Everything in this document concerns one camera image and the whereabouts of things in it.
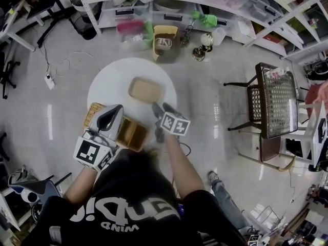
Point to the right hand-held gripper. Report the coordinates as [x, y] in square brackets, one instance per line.
[174, 125]

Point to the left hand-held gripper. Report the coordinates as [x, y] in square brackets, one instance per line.
[88, 151]

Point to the silver grey shoe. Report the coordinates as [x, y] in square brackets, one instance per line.
[112, 120]

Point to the person's right forearm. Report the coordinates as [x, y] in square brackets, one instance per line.
[182, 163]

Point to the person's left forearm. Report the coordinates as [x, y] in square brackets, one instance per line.
[79, 183]

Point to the tan rectangular tray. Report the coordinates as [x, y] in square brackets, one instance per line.
[146, 90]

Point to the woven wicker basket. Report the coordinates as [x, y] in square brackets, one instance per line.
[92, 113]

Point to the brown wooden box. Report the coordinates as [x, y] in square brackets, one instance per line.
[133, 134]

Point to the white round table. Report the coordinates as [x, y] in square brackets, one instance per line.
[112, 81]

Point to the blue grey chair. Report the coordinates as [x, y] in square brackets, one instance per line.
[38, 188]

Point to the person's black printed shirt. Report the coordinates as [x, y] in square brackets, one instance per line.
[128, 201]

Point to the yellow cardboard box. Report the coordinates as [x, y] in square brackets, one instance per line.
[166, 43]

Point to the white power strip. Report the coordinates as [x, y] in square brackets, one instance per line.
[49, 81]

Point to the small white globe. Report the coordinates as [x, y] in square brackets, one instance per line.
[206, 38]

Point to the person's grey sneaker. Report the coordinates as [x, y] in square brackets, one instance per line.
[212, 176]

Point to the pink storage box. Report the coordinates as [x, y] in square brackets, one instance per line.
[130, 27]

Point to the translucent plastic cup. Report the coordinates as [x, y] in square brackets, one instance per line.
[219, 36]

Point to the green cloth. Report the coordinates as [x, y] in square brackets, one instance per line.
[205, 19]

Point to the black office chair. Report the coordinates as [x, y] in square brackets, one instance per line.
[7, 76]

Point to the person's jeans leg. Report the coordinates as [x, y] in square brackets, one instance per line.
[228, 201]

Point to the black mesh bin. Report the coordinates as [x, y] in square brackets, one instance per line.
[83, 24]

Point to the brown seat chair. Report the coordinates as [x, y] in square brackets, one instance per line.
[273, 148]

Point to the white metal shelving unit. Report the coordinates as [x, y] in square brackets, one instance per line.
[256, 14]

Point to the white desk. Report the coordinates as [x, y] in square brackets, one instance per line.
[15, 32]

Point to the pink cloth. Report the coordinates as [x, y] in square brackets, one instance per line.
[316, 96]

